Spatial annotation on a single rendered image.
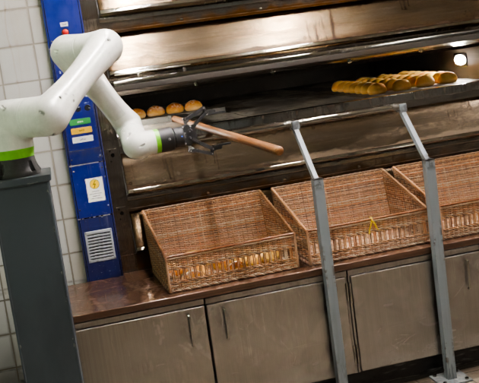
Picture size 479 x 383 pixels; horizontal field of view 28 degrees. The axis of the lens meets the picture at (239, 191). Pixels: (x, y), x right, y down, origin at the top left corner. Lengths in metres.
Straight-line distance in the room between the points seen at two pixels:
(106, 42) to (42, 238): 0.70
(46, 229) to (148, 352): 0.89
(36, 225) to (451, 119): 2.25
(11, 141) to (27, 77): 1.06
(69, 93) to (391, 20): 1.89
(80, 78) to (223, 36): 1.25
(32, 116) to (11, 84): 1.12
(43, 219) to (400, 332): 1.68
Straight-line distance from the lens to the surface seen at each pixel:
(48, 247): 3.16
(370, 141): 4.48
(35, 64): 4.17
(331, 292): 3.89
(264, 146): 3.06
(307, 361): 4.00
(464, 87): 4.67
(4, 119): 3.13
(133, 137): 3.59
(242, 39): 4.29
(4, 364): 4.37
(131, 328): 3.79
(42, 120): 3.03
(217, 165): 4.28
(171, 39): 4.24
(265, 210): 4.26
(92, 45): 3.29
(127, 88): 4.05
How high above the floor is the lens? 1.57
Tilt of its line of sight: 9 degrees down
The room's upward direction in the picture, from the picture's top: 8 degrees counter-clockwise
